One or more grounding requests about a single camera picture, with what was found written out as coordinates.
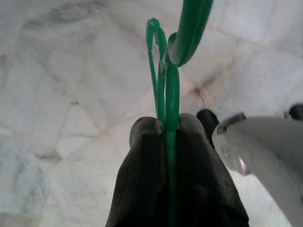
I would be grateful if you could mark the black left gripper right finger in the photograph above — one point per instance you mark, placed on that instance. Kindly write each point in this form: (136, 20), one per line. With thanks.
(201, 177)

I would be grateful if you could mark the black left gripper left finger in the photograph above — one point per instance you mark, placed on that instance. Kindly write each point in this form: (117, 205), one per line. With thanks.
(142, 165)

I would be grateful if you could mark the green plastic hanger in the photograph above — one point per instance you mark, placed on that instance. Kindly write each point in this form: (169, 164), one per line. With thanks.
(172, 94)

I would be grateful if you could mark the black robot foot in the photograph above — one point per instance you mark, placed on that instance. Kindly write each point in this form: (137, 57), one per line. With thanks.
(297, 111)

